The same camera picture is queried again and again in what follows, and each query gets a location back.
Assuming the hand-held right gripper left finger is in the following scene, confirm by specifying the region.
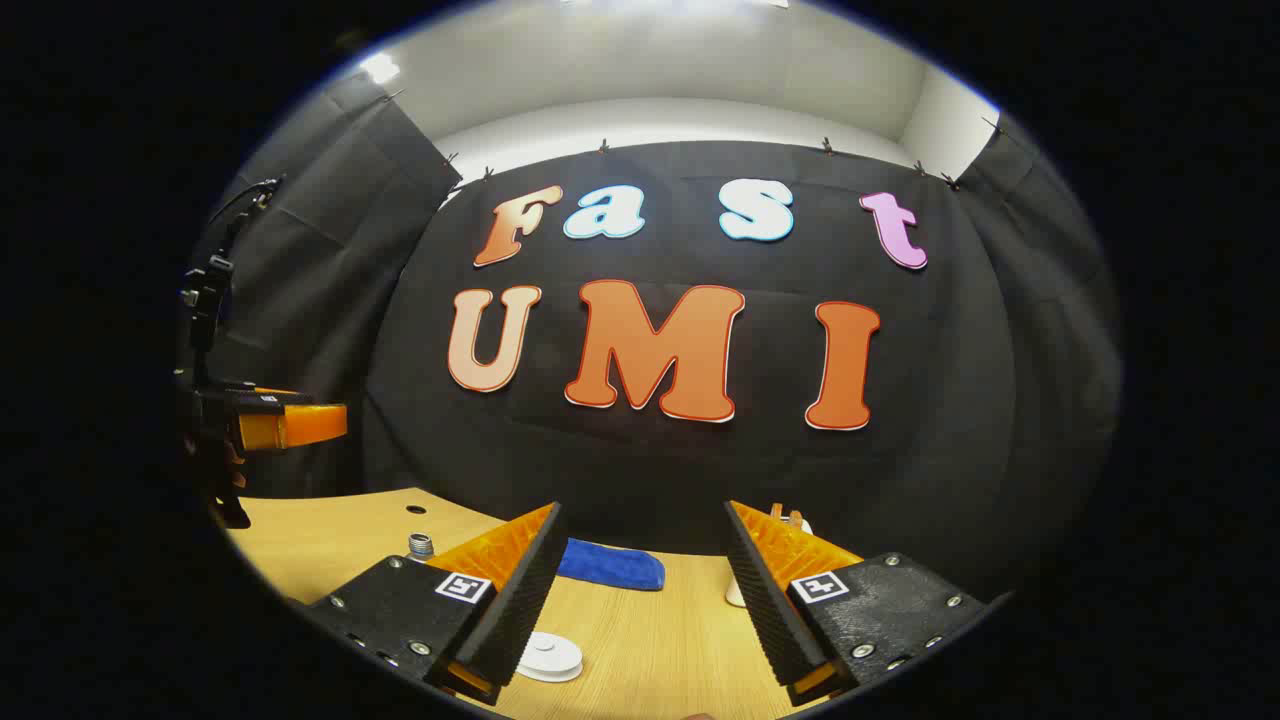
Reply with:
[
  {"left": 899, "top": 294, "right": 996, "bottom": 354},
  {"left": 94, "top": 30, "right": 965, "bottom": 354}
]
[{"left": 305, "top": 502, "right": 569, "bottom": 706}]

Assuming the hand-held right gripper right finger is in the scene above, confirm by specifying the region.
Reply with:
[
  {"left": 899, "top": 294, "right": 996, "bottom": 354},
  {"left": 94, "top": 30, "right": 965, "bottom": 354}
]
[{"left": 722, "top": 500, "right": 1001, "bottom": 707}]

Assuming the white teacup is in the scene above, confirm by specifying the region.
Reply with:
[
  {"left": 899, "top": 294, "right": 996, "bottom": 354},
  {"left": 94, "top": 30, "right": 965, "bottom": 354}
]
[{"left": 515, "top": 645, "right": 584, "bottom": 684}]

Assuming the cream toaster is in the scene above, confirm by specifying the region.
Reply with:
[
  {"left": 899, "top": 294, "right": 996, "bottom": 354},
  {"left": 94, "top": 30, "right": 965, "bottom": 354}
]
[{"left": 725, "top": 515, "right": 814, "bottom": 609}]

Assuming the blue towel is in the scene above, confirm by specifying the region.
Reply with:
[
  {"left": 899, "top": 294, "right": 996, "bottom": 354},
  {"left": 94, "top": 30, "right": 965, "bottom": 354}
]
[{"left": 556, "top": 538, "right": 666, "bottom": 591}]

